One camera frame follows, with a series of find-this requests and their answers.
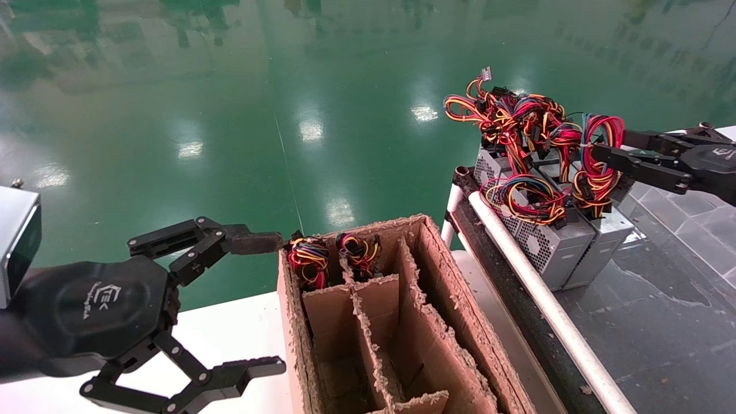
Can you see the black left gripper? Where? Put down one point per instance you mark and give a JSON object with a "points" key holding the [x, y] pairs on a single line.
{"points": [[98, 310]]}

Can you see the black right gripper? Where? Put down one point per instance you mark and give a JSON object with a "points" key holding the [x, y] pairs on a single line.
{"points": [[719, 169]]}

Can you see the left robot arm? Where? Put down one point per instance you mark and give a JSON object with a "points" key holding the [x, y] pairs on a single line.
{"points": [[11, 351]]}

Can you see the grey power supply, red bundle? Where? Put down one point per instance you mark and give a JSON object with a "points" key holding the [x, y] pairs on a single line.
{"points": [[566, 138]]}

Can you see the grey mesh power supply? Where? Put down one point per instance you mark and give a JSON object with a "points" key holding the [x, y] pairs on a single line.
{"points": [[546, 253]]}

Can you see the brown cardboard divider box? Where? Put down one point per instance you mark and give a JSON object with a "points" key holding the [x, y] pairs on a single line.
{"points": [[425, 345]]}

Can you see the white pipe rack frame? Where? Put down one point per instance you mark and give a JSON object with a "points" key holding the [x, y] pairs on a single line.
{"points": [[537, 287]]}

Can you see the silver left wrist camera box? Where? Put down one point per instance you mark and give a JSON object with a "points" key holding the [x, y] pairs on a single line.
{"points": [[14, 241]]}

